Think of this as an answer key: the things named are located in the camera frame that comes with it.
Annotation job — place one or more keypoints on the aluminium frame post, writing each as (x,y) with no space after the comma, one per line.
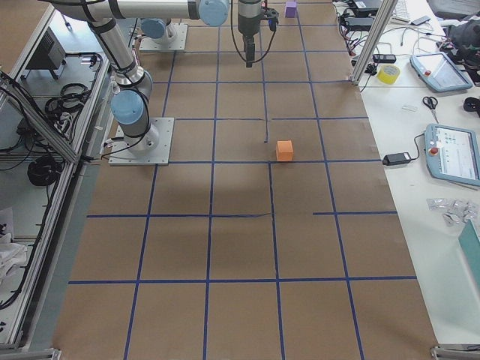
(380,22)

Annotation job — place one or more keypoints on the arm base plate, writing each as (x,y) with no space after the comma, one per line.
(153,149)
(147,45)

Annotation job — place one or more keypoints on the orange foam cube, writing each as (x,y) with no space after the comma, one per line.
(284,150)

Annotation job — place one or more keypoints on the near teach pendant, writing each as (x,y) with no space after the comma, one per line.
(452,154)

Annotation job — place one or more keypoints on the far teach pendant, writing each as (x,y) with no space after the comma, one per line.
(439,72)

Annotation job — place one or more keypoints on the black power adapter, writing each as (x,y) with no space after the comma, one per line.
(396,159)

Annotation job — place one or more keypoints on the purple foam cube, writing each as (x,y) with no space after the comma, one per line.
(290,9)

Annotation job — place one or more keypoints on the black handled scissors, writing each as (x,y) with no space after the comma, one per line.
(431,103)

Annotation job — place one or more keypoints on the brown paper mat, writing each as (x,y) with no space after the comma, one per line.
(226,253)

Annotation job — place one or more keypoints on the bag of small parts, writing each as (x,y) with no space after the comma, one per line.
(454,211)

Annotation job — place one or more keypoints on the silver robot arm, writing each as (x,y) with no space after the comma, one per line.
(130,106)
(158,29)

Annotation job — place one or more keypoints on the yellow tape roll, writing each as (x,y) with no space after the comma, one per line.
(388,74)

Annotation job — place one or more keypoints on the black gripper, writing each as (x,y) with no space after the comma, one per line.
(247,27)

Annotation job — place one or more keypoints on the teach pendant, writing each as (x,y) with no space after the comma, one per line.
(439,72)
(452,154)

